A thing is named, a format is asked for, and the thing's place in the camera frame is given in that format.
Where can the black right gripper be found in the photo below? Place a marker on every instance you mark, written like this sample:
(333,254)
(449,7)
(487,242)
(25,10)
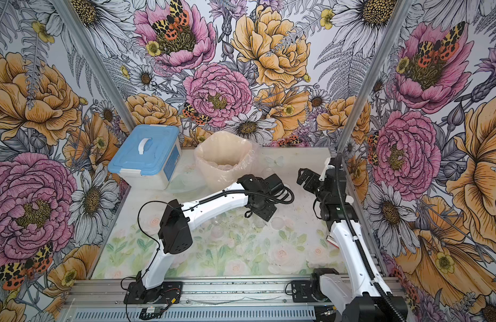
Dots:
(313,178)

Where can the clear jar lid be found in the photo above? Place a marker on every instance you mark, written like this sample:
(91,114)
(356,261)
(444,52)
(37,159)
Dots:
(217,232)
(277,223)

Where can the clear jar dried tea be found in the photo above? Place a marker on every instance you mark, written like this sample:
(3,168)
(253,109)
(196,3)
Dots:
(259,223)

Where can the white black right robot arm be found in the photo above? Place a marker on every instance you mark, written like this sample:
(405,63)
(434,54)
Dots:
(366,297)

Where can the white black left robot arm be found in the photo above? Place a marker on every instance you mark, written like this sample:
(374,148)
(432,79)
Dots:
(259,195)

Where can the small white capped bottle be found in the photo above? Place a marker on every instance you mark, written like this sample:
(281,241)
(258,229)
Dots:
(349,199)

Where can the pink white paper packet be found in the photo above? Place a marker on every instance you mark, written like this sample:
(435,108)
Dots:
(333,242)

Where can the bin with pink bag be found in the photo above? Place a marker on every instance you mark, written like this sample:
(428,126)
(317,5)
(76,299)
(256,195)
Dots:
(223,158)

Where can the blue lidded storage box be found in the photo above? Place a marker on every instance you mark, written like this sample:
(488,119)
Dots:
(148,157)

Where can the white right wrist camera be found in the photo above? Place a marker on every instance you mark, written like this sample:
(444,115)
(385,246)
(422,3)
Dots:
(328,165)

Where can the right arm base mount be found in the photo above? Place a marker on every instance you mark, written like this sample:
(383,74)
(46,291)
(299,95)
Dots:
(302,291)

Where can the aluminium front rail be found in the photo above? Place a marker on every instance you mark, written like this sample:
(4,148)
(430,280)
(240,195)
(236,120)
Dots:
(263,298)

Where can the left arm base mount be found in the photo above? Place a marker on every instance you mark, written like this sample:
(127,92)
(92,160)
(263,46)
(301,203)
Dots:
(166,293)

